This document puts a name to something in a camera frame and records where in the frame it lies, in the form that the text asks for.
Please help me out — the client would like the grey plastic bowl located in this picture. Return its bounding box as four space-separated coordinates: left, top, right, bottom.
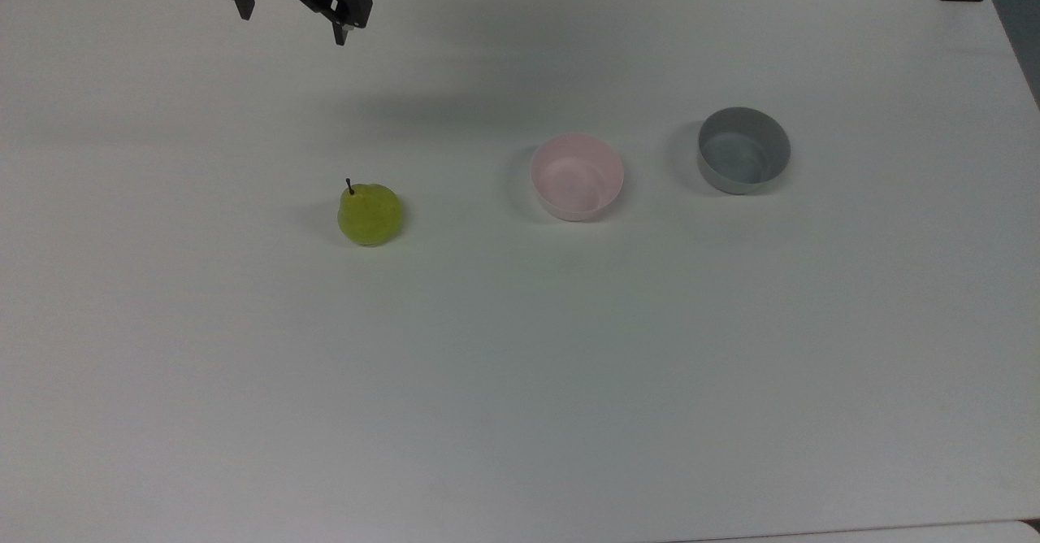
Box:
697 106 791 196

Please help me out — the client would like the green pear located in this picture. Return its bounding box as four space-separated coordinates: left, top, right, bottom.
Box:
337 178 405 247

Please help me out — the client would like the pink plastic bowl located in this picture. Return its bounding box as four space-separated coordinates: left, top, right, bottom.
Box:
531 133 625 223

